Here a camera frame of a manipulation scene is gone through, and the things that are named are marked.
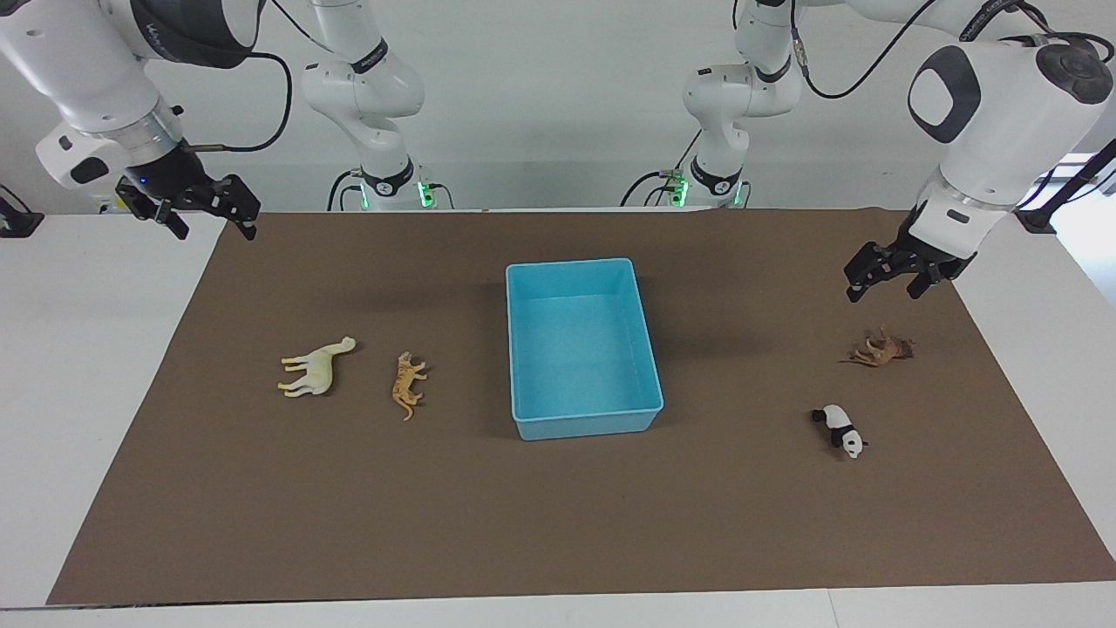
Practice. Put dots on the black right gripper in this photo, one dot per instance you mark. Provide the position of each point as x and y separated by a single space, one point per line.
174 179

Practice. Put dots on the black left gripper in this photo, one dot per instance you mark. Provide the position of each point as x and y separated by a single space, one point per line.
933 257

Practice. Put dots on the brown lion toy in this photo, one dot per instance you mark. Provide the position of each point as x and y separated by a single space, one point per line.
882 351

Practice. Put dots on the black and white panda toy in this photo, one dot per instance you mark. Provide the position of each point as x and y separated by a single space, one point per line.
841 427

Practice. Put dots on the cream alpaca toy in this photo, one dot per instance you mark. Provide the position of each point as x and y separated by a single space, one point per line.
316 371

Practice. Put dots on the orange striped tiger toy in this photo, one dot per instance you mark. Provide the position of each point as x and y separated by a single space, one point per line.
405 384

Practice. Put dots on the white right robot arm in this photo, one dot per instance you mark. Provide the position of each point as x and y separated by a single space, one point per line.
87 78

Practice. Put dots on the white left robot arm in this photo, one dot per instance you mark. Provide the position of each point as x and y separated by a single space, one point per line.
1003 113

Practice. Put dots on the light blue plastic storage box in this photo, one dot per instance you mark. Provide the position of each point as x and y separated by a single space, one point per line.
580 349

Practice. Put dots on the brown table mat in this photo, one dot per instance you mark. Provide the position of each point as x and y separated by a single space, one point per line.
558 515

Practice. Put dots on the white wall socket box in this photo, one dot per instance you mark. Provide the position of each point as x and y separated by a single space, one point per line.
109 206

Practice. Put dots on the black camera stand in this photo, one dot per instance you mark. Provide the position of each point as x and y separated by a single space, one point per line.
1068 187

